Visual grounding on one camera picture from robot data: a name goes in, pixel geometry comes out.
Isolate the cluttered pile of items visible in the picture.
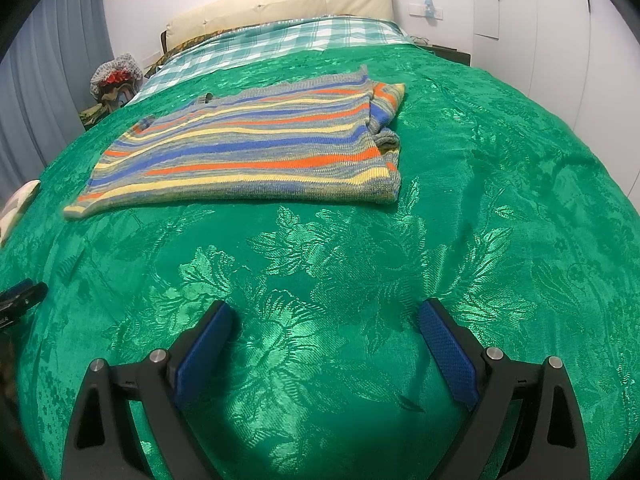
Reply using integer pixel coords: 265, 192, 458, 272
90, 52, 147, 101

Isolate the dark nightstand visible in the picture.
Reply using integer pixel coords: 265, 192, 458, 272
412, 42, 472, 66

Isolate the cream padded headboard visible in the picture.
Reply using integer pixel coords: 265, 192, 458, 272
165, 0, 396, 56

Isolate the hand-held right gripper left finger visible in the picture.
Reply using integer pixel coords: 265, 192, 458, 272
60, 300, 236, 480

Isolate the white wardrobe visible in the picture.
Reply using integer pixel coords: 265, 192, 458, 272
472, 0, 640, 211

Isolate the green floral bedspread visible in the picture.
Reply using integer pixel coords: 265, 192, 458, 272
0, 42, 640, 480

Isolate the grey-blue curtain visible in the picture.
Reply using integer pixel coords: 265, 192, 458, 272
0, 0, 115, 203

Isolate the wall socket with blue plug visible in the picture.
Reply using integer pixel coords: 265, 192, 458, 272
409, 0, 445, 22

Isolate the cream patterned cushion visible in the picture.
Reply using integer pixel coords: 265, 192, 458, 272
0, 180, 42, 248

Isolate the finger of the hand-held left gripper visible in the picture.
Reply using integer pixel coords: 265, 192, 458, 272
0, 281, 49, 313

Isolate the teal checked bed sheet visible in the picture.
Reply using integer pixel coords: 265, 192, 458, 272
135, 16, 413, 103

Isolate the striped knit sweater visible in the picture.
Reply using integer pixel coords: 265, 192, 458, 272
62, 65, 407, 221

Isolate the olive camouflage cloth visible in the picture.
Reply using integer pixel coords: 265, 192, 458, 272
79, 102, 110, 130

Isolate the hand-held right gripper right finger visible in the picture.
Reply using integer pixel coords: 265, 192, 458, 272
419, 299, 591, 480

